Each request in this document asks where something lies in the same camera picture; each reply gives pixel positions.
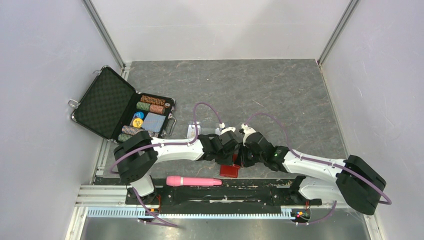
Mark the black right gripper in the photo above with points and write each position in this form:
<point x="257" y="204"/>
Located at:
<point x="244" y="162"/>

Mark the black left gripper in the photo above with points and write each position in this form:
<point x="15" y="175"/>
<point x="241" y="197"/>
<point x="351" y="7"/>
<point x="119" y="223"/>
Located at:
<point x="229" y="160"/>

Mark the red leather card holder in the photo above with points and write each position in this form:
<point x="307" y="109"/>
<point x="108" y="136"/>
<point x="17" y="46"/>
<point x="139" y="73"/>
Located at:
<point x="230" y="171"/>

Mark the clear plastic card box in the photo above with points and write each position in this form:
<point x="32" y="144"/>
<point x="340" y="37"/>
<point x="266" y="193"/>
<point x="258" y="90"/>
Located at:
<point x="206" y="128"/>

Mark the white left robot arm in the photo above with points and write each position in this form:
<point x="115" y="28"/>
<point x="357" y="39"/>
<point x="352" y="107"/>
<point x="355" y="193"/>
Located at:
<point x="135" y="157"/>

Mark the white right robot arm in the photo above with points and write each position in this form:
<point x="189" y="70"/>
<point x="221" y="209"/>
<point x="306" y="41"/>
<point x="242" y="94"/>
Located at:
<point x="351" y="180"/>

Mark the blue playing card deck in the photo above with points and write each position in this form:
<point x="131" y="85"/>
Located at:
<point x="153" y="122"/>

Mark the pink cylindrical wand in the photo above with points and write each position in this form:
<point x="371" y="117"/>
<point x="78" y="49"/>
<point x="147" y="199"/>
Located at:
<point x="177" y="181"/>

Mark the green and brown chip stack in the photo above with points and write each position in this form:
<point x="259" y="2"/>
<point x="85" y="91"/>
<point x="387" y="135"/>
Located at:
<point x="153" y="108"/>

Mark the yellow poker chip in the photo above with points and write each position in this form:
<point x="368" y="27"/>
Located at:
<point x="137" y="122"/>

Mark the blue poker chip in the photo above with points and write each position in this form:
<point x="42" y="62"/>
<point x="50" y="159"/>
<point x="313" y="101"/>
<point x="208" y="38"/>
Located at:
<point x="139" y="114"/>

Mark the brown poker chip stack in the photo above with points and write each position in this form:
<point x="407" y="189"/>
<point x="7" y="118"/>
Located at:
<point x="153" y="100"/>

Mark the purple poker chip stack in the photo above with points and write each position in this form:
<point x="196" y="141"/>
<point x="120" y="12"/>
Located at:
<point x="130" y="130"/>

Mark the green poker chip stack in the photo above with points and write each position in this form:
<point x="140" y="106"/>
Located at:
<point x="123" y="137"/>

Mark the black poker chip case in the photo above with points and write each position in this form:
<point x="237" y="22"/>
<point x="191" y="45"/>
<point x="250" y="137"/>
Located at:
<point x="110" y="103"/>

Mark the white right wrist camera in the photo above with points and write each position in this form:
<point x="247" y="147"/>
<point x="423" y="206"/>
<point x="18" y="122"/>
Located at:
<point x="246" y="131"/>

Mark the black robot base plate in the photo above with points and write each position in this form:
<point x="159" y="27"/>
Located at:
<point x="246" y="196"/>

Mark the toothed aluminium rail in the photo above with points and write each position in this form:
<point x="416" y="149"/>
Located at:
<point x="140" y="213"/>

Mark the right aluminium frame post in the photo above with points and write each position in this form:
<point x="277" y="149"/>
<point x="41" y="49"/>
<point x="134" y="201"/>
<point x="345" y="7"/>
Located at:
<point x="340" y="26"/>

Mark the aluminium frame post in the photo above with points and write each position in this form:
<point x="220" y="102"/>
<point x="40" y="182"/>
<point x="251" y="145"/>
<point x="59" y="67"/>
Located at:
<point x="96" y="18"/>
<point x="340" y="26"/>

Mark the left aluminium frame post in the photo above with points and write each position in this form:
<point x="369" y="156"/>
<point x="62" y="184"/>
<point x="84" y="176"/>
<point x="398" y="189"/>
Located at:
<point x="96" y="18"/>

